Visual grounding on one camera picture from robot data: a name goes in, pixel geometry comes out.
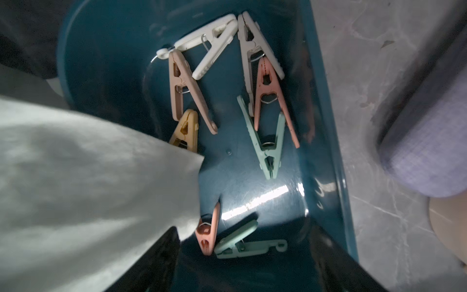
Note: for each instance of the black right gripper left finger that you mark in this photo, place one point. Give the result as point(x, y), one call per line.
point(154, 271)

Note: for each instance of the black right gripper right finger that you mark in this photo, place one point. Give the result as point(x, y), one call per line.
point(337, 271)

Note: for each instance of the small salmon clothespin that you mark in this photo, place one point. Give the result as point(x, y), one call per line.
point(206, 232)

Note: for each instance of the mint green clothespin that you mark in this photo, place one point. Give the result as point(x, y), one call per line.
point(234, 246)

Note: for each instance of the dark grey t-shirt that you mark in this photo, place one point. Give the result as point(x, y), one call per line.
point(29, 35)

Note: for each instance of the beige round clock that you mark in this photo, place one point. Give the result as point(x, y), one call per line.
point(448, 219)

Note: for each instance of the yellow clothespin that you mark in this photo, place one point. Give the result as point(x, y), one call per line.
point(186, 133)

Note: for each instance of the lavender cloth item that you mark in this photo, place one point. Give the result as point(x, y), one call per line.
point(426, 147)

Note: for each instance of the pink clothespin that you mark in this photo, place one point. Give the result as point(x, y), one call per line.
point(268, 90)

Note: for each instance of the beige clothespin in tray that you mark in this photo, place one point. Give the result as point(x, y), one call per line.
point(181, 82)

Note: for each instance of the dark teal clothespin tray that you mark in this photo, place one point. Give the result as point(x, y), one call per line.
point(108, 68)

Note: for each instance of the grey-white clothespin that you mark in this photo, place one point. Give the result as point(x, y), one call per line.
point(253, 41)

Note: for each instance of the white clothespin top tray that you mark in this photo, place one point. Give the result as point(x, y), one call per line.
point(214, 36)

